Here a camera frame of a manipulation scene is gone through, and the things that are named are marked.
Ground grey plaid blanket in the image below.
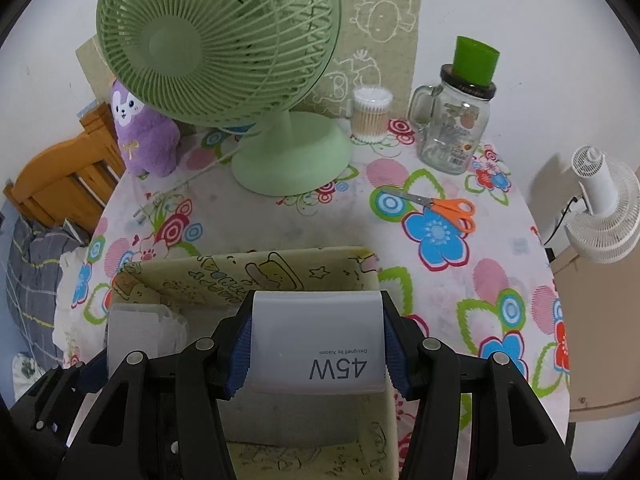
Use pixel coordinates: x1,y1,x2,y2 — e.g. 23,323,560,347
0,200,88,376

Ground purple plush toy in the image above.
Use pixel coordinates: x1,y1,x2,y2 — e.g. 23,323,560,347
111,79,182,178

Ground white fan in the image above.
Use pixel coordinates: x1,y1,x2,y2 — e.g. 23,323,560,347
564,145,640,264

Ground yellow cartoon storage box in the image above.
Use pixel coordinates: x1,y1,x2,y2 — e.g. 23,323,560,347
107,245,401,480

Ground wooden bed frame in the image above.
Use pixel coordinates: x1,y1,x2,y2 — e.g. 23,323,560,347
2,102,128,236

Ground floral tablecloth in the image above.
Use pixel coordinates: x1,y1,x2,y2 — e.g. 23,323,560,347
55,115,571,480

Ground beige wooden cabinet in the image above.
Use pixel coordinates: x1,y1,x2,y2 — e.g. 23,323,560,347
550,242,640,423

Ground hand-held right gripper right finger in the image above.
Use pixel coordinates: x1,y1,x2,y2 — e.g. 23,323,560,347
380,290,583,480

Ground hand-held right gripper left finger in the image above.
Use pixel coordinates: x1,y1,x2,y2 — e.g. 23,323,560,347
57,290,258,480

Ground orange handled scissors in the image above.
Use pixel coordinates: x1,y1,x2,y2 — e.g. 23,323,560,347
382,186,476,233

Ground cotton swab container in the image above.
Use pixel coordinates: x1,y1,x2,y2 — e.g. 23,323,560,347
351,86,393,143

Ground black fan cable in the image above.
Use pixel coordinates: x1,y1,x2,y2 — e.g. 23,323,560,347
542,195,581,247

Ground green plastic cup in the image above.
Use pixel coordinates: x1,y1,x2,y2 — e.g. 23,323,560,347
452,36,501,86

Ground white power cord with plug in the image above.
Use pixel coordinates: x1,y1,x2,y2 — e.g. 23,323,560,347
132,147,241,226

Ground green desk fan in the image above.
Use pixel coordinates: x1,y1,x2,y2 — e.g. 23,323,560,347
96,0,353,197

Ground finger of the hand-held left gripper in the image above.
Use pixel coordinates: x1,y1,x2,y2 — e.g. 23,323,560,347
10,355,111,461

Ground glass mug jar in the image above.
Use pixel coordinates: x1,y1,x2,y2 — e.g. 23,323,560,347
408,64,497,176

